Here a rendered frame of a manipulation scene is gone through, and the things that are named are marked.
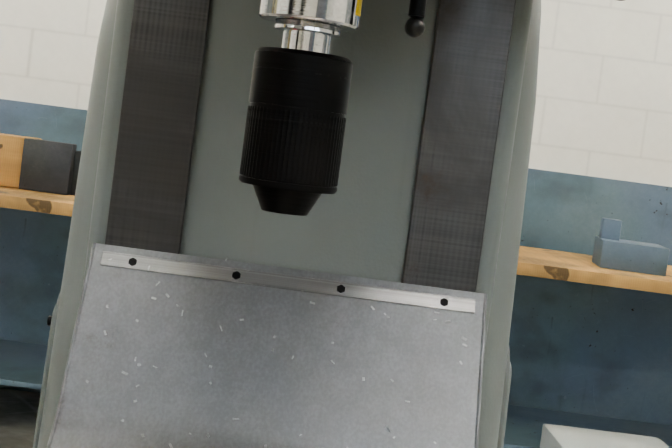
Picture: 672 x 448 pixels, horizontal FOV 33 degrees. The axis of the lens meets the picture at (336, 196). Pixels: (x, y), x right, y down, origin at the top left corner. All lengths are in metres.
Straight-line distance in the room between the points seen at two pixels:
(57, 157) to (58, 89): 0.60
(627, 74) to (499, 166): 3.99
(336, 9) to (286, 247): 0.42
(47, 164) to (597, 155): 2.22
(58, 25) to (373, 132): 4.02
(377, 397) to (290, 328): 0.09
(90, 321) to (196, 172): 0.14
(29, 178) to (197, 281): 3.47
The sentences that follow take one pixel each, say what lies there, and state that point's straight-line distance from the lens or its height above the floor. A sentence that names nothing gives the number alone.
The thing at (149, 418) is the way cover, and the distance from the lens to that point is 0.89.
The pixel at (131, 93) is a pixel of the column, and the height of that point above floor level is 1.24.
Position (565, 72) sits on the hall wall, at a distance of 4.85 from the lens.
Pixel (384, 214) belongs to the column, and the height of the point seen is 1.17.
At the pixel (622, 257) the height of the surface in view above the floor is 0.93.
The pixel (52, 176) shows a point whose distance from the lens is 4.34.
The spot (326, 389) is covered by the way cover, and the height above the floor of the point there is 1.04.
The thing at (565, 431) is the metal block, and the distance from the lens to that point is 0.59.
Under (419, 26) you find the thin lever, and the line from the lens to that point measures 0.54.
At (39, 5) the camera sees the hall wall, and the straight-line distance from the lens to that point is 4.92.
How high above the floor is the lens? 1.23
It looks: 3 degrees down
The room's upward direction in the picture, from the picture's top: 7 degrees clockwise
